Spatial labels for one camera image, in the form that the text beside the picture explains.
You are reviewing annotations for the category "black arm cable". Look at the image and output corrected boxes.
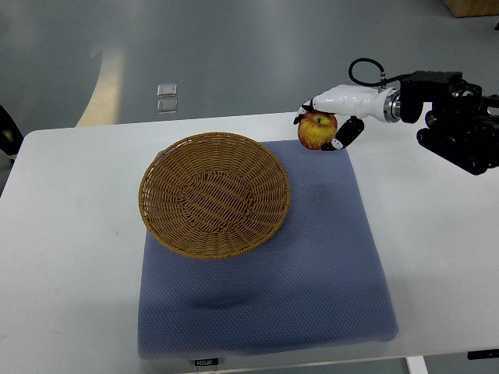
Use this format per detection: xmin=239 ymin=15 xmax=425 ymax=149
xmin=348 ymin=58 xmax=410 ymax=90

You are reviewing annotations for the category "lower clear floor tile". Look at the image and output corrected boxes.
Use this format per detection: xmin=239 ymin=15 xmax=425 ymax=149
xmin=157 ymin=98 xmax=178 ymax=114

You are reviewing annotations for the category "dark object at left edge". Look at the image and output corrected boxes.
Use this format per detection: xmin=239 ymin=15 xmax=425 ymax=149
xmin=0 ymin=107 xmax=24 ymax=164

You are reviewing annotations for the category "black table control panel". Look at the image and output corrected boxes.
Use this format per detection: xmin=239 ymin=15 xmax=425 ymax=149
xmin=467 ymin=349 xmax=499 ymax=361

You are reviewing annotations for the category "brown wicker basket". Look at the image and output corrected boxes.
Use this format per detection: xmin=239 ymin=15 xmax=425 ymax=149
xmin=138 ymin=132 xmax=291 ymax=260

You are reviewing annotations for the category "white table leg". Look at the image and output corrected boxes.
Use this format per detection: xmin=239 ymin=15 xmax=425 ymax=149
xmin=405 ymin=355 xmax=429 ymax=374

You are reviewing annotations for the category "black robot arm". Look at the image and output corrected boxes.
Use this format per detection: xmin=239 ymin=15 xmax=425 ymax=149
xmin=399 ymin=71 xmax=498 ymax=175

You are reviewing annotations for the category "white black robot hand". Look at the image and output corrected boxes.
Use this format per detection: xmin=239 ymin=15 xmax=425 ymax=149
xmin=294 ymin=85 xmax=399 ymax=151

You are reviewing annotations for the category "black table label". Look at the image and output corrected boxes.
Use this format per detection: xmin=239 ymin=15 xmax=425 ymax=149
xmin=194 ymin=358 xmax=219 ymax=367

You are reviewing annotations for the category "blue-grey fabric mat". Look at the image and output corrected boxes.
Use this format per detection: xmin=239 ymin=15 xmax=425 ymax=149
xmin=138 ymin=140 xmax=398 ymax=359

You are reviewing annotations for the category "wooden box corner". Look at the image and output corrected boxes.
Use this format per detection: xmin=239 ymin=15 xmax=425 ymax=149
xmin=443 ymin=0 xmax=499 ymax=18

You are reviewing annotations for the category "clear floor tile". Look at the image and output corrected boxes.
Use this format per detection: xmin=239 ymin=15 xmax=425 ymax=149
xmin=157 ymin=83 xmax=177 ymax=97
xmin=157 ymin=98 xmax=178 ymax=114

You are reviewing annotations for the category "red yellow apple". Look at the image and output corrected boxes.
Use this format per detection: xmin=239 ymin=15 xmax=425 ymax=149
xmin=297 ymin=111 xmax=338 ymax=150

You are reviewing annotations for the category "upper clear floor tile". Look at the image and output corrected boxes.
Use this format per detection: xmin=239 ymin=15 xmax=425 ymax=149
xmin=157 ymin=83 xmax=177 ymax=97

